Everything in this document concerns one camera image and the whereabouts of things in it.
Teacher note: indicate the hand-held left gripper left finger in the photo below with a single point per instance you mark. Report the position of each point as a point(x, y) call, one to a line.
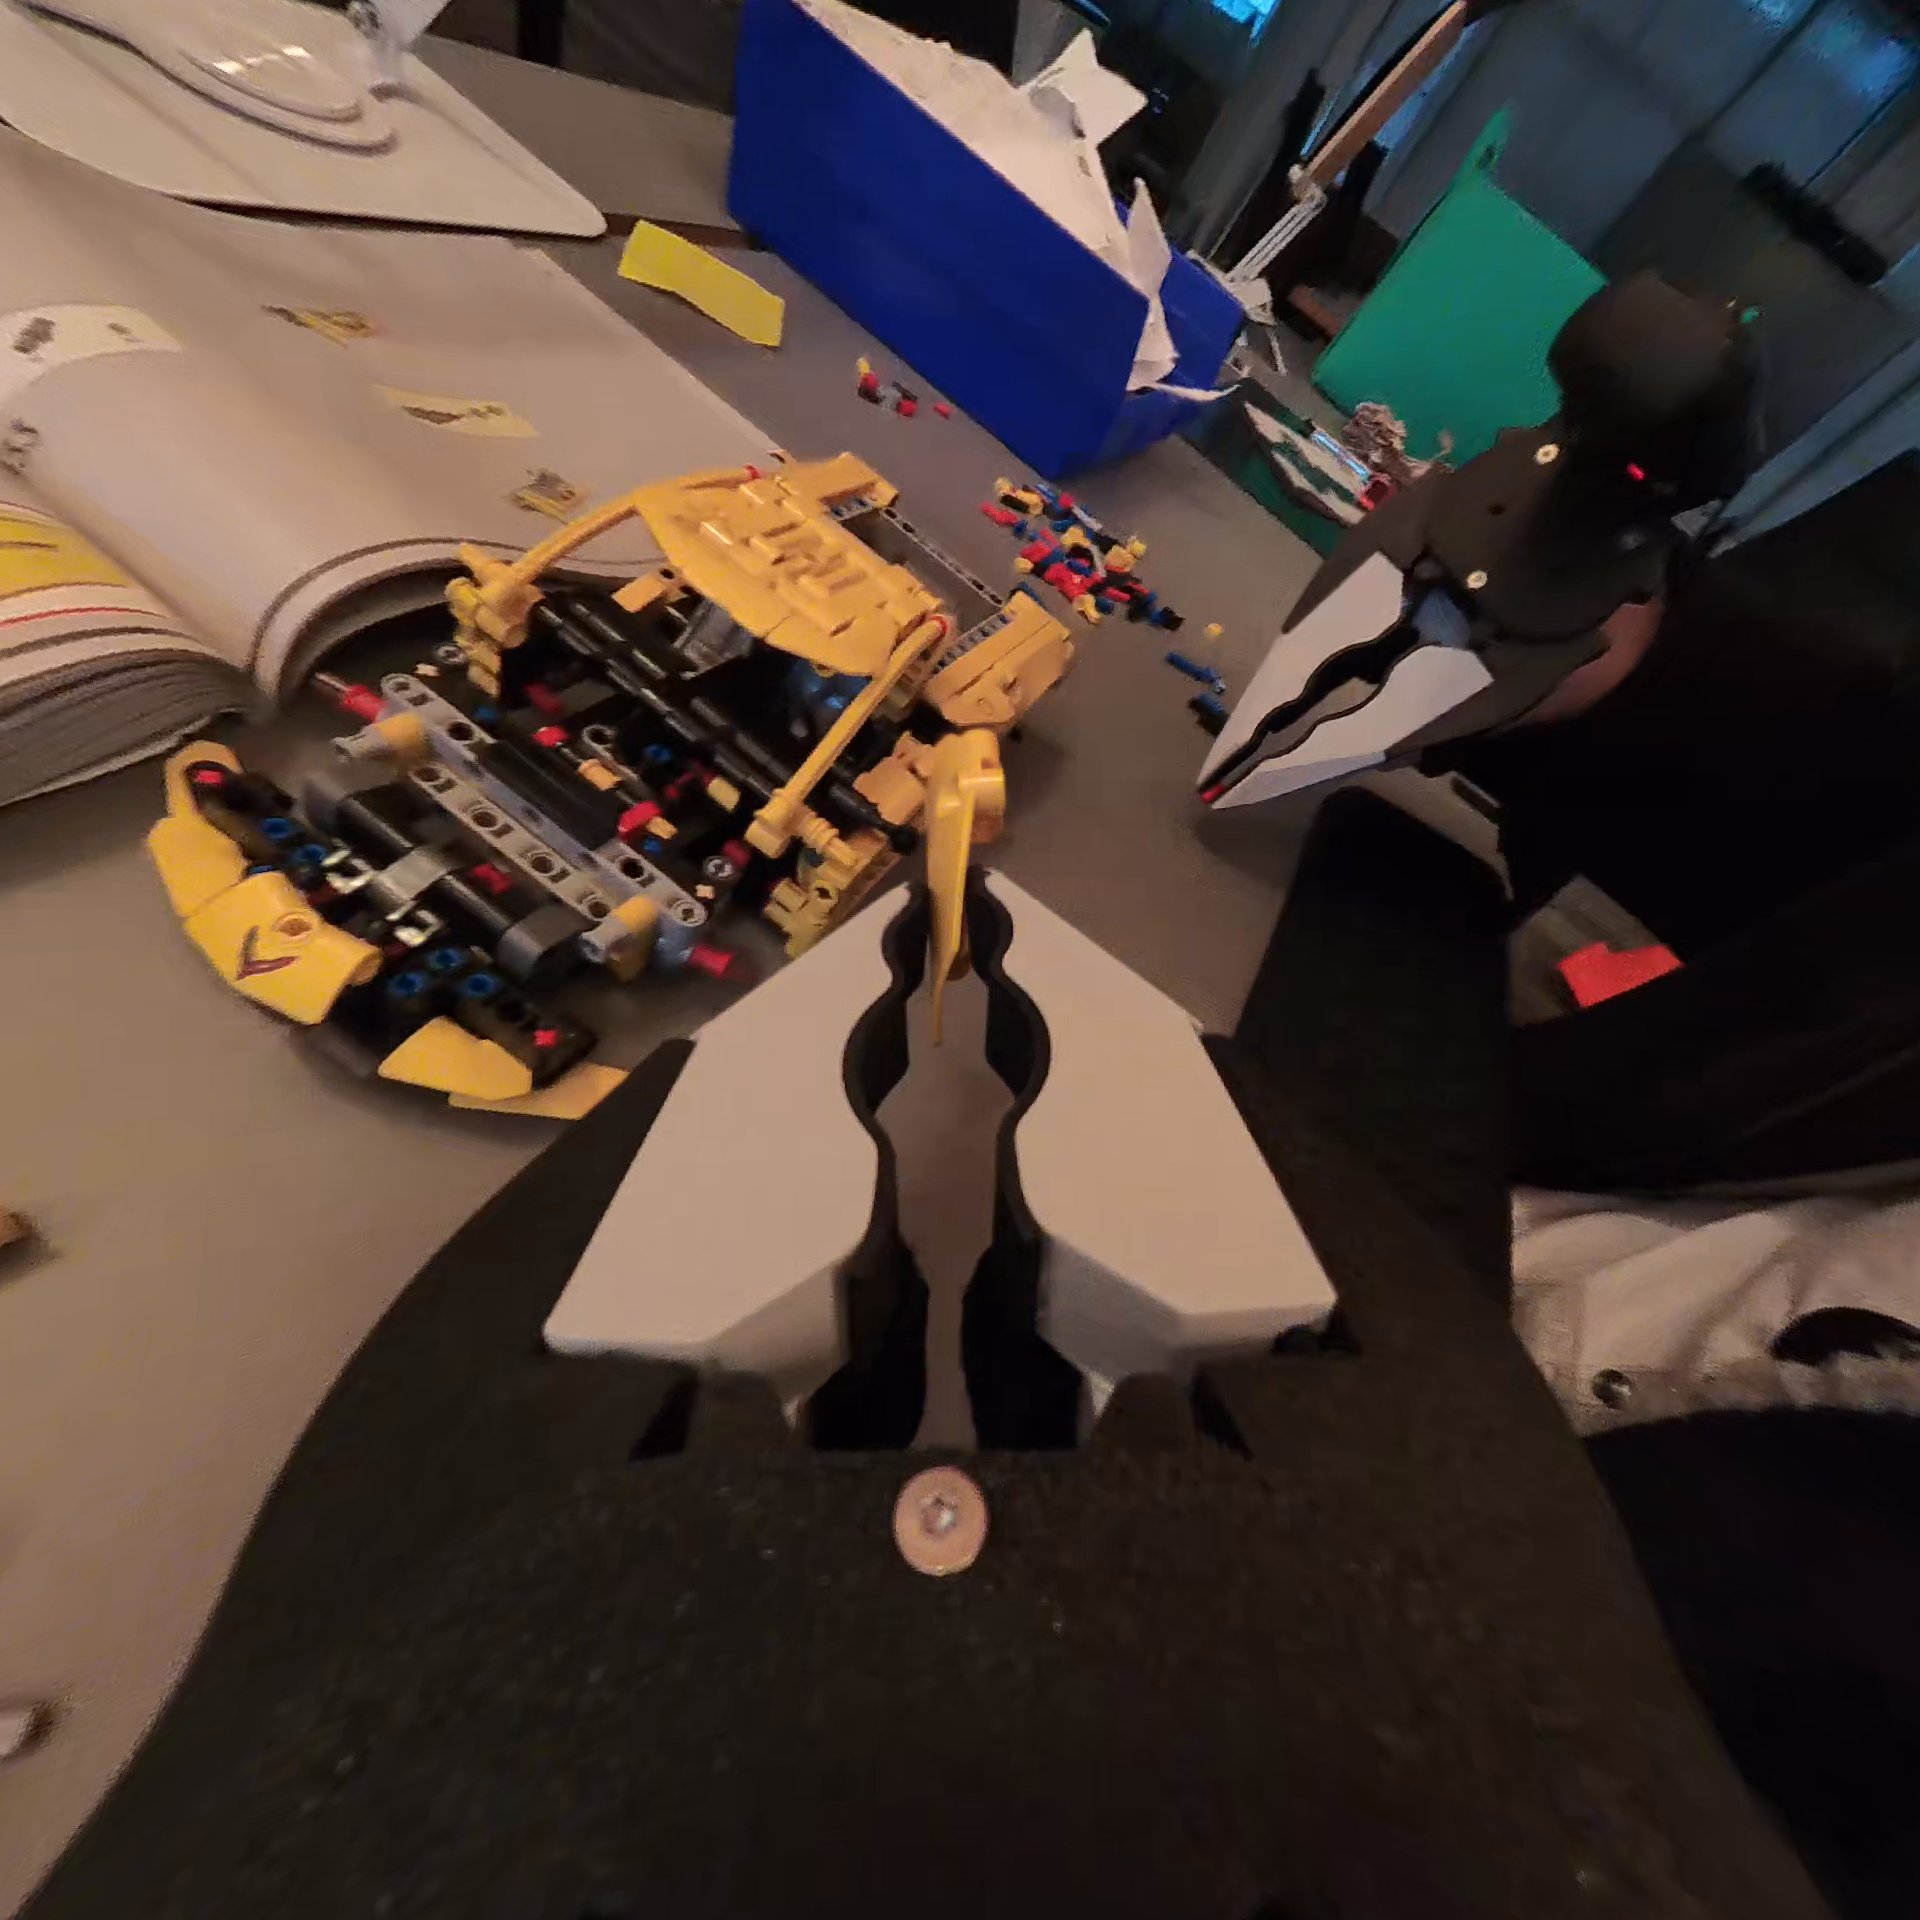
point(736, 1201)

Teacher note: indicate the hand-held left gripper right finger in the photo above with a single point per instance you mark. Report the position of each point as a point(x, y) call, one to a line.
point(1156, 1201)

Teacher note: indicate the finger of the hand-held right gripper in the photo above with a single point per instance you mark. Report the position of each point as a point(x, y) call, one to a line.
point(1396, 720)
point(1306, 674)

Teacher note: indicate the slim yellow brick piece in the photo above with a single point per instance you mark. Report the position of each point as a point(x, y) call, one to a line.
point(957, 842)

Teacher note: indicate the yellow brick car model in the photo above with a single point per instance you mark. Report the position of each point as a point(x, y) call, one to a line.
point(721, 661)

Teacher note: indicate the person's right forearm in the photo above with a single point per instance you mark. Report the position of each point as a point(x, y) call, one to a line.
point(1772, 720)

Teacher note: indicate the desk lamp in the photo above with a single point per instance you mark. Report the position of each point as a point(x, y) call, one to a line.
point(1352, 122)

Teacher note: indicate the dark green tray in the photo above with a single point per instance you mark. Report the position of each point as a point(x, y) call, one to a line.
point(1306, 451)

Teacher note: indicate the yellow brick wing piece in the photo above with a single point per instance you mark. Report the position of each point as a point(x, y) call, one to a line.
point(541, 1087)

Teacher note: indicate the green corrugated box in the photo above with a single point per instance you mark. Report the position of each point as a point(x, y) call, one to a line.
point(1470, 299)

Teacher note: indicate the scattered coloured brick pieces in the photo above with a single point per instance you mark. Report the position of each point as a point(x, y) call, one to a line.
point(1081, 555)

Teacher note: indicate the black studded mat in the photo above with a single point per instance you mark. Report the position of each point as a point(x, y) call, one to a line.
point(1382, 1019)

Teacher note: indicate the red fabric tag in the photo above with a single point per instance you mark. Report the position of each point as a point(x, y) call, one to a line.
point(1622, 970)

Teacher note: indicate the black fleece-lined jacket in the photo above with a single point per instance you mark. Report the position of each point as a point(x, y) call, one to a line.
point(1772, 1082)

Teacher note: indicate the white shirt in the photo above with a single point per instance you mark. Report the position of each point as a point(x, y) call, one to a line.
point(1710, 1291)

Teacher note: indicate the blue plastic bin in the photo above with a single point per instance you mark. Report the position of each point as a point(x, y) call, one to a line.
point(932, 240)

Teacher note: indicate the white crumpled paper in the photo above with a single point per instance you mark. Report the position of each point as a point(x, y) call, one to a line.
point(1020, 91)

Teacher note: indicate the yellow paper sheet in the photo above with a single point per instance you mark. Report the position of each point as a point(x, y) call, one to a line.
point(701, 287)

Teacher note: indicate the open instruction booklet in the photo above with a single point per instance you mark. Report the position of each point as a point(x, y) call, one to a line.
point(300, 480)

